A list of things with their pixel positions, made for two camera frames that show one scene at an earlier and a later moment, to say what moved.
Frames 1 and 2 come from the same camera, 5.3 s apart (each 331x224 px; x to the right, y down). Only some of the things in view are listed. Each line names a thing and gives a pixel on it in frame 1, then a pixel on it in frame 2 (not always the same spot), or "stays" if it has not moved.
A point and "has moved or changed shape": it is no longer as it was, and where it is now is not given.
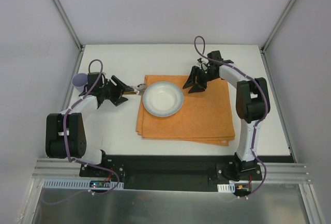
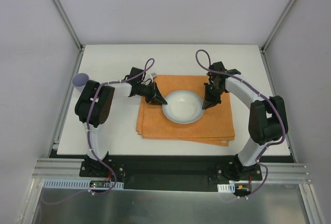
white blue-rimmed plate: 163,99 has moved or changed shape
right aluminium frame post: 282,18 stays
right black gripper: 200,77 to 211,97
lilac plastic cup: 79,80 stays
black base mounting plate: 168,173 stays
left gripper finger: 118,101 to 158,97
